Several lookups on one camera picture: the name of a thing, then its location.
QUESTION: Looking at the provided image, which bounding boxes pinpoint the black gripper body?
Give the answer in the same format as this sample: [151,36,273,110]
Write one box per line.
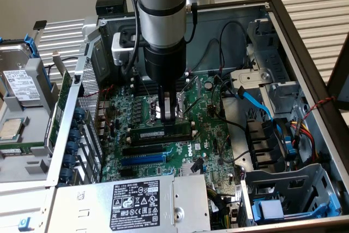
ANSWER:
[143,42,188,87]

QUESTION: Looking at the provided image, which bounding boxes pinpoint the green RAM stick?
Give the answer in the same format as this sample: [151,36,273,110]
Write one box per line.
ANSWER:
[0,141,46,155]
[130,122,192,141]

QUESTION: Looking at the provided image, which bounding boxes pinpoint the black RAM slot white clips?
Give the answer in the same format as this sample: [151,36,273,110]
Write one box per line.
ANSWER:
[125,130,197,144]
[130,72,189,84]
[129,78,190,91]
[127,121,196,134]

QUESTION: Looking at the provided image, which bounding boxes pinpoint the metal CPU socket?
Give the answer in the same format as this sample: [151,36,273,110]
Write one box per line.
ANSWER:
[146,91,191,127]

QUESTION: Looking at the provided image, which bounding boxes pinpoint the thin metal locking lever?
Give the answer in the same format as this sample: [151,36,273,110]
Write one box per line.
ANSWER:
[182,98,203,116]
[134,69,152,99]

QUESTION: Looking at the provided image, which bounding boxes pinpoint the metal socket cover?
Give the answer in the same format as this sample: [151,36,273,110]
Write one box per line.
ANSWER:
[180,75,204,98]

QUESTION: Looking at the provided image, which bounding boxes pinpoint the long black expansion slot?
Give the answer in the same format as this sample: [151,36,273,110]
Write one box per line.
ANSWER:
[122,144,165,157]

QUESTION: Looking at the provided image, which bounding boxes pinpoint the green Dell motherboard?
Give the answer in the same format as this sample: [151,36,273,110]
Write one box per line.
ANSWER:
[99,73,244,190]

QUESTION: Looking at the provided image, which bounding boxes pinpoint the blue expansion slot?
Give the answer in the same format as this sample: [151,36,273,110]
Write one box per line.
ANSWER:
[121,153,167,167]

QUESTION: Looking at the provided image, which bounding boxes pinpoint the open metal PC case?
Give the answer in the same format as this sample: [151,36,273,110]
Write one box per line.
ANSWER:
[40,0,349,233]

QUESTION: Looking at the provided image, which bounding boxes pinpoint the metal rear port block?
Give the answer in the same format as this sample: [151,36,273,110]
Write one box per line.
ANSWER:
[95,100,113,137]

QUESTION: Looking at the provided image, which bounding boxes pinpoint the silver chipset heatsink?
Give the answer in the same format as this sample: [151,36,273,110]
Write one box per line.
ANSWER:
[178,162,207,177]

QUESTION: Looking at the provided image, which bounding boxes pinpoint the black box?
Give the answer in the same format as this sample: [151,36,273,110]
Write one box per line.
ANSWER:
[95,0,129,15]

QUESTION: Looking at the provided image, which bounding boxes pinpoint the blue round card retainer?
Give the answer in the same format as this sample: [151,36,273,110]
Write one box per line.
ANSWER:
[73,106,87,121]
[67,128,82,143]
[63,153,77,169]
[65,141,79,155]
[59,167,74,182]

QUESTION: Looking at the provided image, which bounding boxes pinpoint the green graphics card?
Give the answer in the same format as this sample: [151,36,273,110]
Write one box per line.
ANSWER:
[48,49,74,149]

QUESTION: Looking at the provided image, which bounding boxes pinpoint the black fan shroud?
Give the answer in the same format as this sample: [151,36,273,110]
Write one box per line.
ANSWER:
[244,117,290,172]

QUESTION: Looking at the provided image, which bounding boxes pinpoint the black power supply label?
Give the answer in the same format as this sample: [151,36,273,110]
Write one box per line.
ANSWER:
[109,180,161,231]

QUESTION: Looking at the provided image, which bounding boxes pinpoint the grey metal disk bay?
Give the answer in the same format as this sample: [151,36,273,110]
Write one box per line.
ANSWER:
[228,17,310,118]

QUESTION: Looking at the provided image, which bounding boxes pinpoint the silver power supply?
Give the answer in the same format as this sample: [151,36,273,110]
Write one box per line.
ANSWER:
[45,174,213,233]

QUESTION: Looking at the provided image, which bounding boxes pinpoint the grey parts rack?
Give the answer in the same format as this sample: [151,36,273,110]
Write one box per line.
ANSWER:
[0,58,60,183]

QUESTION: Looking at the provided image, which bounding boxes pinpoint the blue plastic caddy block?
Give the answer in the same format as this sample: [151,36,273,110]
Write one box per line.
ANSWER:
[251,199,286,224]

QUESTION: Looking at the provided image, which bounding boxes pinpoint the silver hard disk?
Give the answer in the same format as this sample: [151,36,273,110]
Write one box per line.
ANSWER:
[0,42,41,107]

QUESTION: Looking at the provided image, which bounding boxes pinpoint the metal disk bay blue rails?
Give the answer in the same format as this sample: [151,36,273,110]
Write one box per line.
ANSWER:
[239,163,344,227]

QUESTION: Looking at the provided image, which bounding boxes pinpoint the silver CPU chip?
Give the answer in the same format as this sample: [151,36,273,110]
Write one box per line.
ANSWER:
[0,117,25,141]

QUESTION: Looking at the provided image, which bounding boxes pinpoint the dark brown panel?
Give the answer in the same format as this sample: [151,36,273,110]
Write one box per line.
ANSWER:
[326,32,349,111]

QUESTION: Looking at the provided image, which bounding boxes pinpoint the blue plastic latch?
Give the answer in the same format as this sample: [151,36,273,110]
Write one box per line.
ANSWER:
[17,217,32,231]

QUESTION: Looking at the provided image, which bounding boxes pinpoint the thin grey wire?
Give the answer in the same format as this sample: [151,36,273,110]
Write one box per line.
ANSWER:
[190,38,225,73]

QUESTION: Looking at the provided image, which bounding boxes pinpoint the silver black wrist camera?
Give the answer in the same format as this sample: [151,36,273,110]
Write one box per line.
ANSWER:
[111,27,144,67]

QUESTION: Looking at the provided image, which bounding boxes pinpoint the short black looped wire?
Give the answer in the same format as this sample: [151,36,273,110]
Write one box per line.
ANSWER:
[118,63,136,81]

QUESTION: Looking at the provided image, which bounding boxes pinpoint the short black connector cable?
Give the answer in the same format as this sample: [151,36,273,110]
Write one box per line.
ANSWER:
[186,2,199,45]

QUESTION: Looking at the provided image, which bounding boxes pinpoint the black wire plug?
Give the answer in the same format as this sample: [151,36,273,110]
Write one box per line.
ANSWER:
[190,157,206,174]

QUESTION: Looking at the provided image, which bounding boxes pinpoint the red black twisted wire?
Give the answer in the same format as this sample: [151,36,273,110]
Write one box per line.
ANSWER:
[296,95,338,124]
[82,85,116,99]

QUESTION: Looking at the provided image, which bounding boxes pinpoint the thick black wire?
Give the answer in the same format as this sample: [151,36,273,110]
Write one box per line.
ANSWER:
[210,74,248,133]

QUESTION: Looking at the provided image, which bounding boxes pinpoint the blue flat disk wire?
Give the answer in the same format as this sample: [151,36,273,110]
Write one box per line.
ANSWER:
[236,85,297,162]

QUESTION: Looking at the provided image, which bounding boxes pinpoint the thin black wire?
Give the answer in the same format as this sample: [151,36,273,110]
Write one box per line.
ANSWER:
[43,56,80,77]

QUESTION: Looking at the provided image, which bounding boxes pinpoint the small black bracket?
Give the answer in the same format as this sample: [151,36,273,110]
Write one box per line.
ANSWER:
[32,20,48,31]

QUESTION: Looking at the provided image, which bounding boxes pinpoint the blue disk bracket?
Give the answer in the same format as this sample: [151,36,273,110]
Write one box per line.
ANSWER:
[23,33,53,92]

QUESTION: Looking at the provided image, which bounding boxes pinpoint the red yellow power wires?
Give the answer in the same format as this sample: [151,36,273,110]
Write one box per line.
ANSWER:
[289,119,320,164]

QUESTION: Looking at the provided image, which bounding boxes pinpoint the blue plastic bay rail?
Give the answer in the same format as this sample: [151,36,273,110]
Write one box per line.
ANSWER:
[283,193,342,217]

